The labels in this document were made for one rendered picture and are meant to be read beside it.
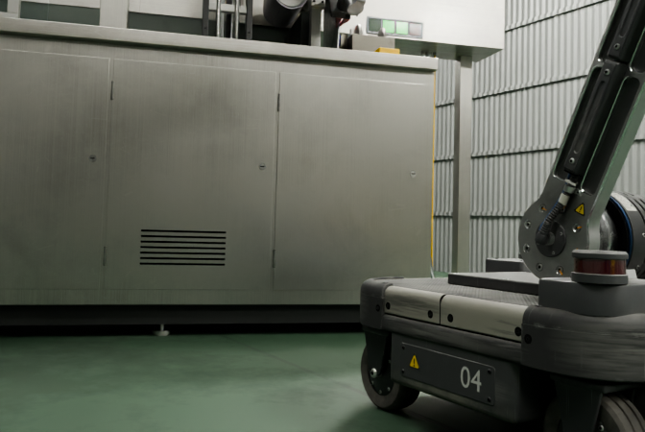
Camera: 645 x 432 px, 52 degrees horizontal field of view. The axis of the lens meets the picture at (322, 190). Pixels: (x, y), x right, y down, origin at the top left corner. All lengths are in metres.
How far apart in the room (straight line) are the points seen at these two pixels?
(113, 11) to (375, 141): 1.00
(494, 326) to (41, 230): 1.38
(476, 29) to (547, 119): 1.82
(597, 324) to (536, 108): 3.95
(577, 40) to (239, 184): 3.13
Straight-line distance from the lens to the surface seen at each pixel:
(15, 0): 2.17
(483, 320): 1.02
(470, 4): 3.05
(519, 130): 4.88
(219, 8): 2.25
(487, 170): 5.06
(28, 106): 2.05
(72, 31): 2.05
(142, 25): 2.70
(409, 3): 2.93
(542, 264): 1.13
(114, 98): 2.03
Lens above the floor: 0.35
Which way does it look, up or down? 3 degrees up
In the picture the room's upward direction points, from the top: 2 degrees clockwise
